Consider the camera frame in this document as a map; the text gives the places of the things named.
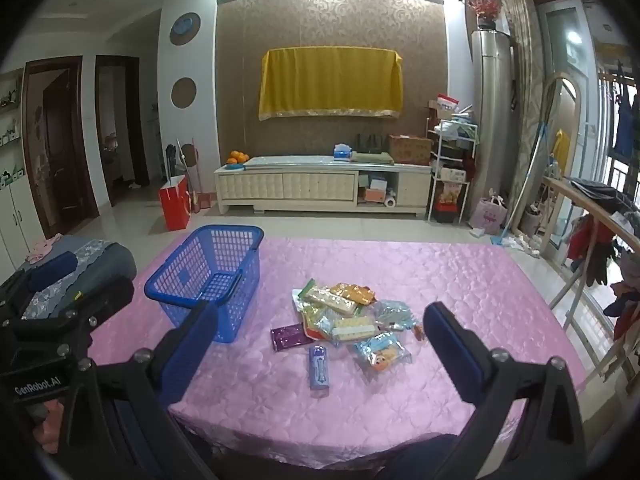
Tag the light blue cookie packet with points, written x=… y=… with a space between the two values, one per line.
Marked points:
x=382 y=352

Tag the orange box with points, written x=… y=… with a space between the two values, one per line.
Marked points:
x=374 y=194

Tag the purple snack packet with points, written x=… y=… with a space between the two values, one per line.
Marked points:
x=290 y=336

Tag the yellow cloth cover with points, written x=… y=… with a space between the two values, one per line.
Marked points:
x=330 y=80

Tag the vase with red flowers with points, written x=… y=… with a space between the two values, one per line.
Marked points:
x=485 y=10

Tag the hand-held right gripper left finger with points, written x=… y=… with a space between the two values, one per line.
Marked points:
x=192 y=345

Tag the blue white box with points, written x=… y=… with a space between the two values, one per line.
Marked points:
x=375 y=180

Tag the blue plastic basket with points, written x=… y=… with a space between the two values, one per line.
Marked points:
x=225 y=327

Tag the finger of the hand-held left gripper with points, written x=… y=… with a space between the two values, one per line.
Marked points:
x=105 y=300
x=50 y=269

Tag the pink quilted tablecloth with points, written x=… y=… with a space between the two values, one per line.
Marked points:
x=450 y=270

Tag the clear light blue snack packet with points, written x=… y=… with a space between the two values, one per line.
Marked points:
x=395 y=312

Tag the white paper towel roll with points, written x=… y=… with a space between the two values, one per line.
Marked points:
x=389 y=202

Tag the grey printed chair cover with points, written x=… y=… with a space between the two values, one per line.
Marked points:
x=105 y=265

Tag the green folded cloth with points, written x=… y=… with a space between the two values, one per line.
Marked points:
x=370 y=157

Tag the person's dark blue trousers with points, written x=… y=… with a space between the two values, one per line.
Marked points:
x=425 y=455

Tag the small orange snack piece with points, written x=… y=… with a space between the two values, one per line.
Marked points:
x=419 y=332

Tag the pile of oranges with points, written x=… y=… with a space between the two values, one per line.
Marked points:
x=237 y=156

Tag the arched standing mirror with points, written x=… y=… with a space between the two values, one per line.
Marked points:
x=565 y=125

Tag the patterned beige curtain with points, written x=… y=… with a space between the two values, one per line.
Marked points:
x=520 y=60

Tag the round wall disc blue plate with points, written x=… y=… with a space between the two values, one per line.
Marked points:
x=185 y=27

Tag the red yellow snack packet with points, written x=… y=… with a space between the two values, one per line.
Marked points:
x=312 y=322

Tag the brown cardboard box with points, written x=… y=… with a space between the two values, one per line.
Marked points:
x=410 y=149

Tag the cracker sandwich packet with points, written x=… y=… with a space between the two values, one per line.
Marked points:
x=332 y=302
x=352 y=331

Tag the black antenna router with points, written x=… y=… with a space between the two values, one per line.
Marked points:
x=367 y=142

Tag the orange snack packet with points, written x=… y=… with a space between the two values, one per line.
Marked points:
x=352 y=292

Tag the white shelf rack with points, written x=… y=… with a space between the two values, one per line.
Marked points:
x=450 y=175

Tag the silver tower air conditioner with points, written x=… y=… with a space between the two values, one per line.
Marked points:
x=492 y=110

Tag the person's left hand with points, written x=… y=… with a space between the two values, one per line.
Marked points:
x=50 y=427

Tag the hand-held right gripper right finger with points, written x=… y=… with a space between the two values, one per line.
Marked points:
x=455 y=345

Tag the pink cloth item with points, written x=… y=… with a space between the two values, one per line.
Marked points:
x=42 y=250

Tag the white wall cabinet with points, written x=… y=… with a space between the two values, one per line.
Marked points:
x=15 y=200

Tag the pink gift bag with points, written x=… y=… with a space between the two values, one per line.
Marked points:
x=490 y=215

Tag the red white box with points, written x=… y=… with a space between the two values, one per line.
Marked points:
x=446 y=104

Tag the cream television cabinet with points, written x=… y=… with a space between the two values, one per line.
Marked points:
x=280 y=185

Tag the wooden clothes rack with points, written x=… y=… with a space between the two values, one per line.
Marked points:
x=585 y=200

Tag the dark wooden door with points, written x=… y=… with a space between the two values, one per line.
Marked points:
x=60 y=150

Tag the red shopping bag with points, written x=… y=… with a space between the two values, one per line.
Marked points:
x=175 y=202

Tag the blue tissue box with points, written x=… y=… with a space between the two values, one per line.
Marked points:
x=342 y=151

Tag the blue narrow snack packet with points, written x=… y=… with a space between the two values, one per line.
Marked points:
x=319 y=367

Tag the dark wooden doorway frame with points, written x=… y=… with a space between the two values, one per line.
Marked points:
x=137 y=125

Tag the round brown wall disc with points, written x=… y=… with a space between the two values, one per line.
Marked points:
x=183 y=91

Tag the hanging blue garment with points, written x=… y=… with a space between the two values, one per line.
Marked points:
x=625 y=125

